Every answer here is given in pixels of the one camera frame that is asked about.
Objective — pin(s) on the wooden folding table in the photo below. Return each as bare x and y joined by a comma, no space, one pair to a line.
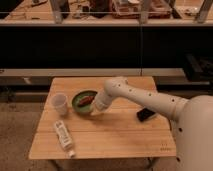
100,142

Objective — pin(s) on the black phone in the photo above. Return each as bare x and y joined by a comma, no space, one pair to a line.
144,114

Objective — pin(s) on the green ceramic bowl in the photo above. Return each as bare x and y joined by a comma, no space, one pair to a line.
82,110

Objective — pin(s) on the brown sausage in bowl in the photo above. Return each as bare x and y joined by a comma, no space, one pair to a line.
86,100

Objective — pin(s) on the long metal shelf rack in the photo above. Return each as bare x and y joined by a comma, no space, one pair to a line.
31,46

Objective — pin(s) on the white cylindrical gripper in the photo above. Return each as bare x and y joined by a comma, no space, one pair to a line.
102,101

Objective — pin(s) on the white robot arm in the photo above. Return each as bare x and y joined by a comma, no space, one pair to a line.
193,117

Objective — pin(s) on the white lotion tube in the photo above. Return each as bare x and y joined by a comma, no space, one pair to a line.
64,137

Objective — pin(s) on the black box on right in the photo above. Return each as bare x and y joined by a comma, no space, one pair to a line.
198,68

